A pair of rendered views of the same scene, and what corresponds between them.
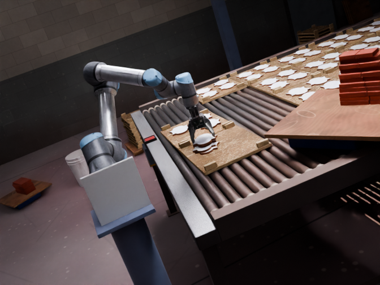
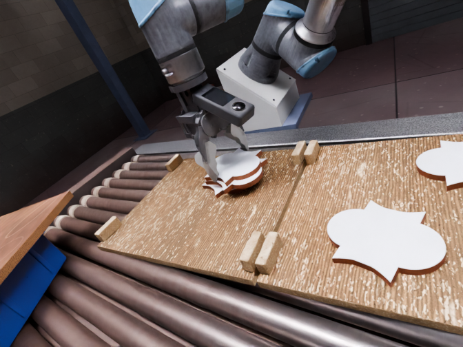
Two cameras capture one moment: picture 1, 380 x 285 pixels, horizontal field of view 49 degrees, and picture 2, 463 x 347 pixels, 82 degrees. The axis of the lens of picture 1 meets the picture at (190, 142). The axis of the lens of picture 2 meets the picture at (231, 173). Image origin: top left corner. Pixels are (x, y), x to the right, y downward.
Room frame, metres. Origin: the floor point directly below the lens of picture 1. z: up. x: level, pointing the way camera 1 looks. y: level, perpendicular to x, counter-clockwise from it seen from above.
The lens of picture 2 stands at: (2.40, -0.40, 1.25)
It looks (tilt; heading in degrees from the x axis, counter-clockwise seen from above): 29 degrees down; 142
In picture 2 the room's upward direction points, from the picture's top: 25 degrees counter-clockwise
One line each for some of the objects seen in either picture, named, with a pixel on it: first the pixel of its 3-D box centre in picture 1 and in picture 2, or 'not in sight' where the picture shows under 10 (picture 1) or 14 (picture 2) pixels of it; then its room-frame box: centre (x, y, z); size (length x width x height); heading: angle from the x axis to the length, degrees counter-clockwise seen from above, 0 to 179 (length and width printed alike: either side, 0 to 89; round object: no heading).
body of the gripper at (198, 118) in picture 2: (195, 116); (199, 107); (1.96, -0.07, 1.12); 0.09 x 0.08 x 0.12; 175
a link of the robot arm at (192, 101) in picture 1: (191, 100); (182, 68); (1.97, -0.07, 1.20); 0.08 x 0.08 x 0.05
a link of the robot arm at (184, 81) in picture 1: (185, 85); (164, 22); (1.97, -0.07, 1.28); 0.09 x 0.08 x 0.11; 69
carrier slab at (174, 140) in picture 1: (195, 129); (429, 205); (2.34, -0.06, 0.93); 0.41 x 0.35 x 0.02; 12
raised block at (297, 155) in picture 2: (185, 144); (300, 152); (2.09, 0.03, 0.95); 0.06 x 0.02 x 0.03; 102
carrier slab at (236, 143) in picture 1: (221, 147); (204, 199); (1.93, -0.14, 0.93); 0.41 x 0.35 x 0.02; 12
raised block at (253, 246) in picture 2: (229, 125); (253, 250); (2.15, -0.23, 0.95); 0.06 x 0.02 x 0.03; 102
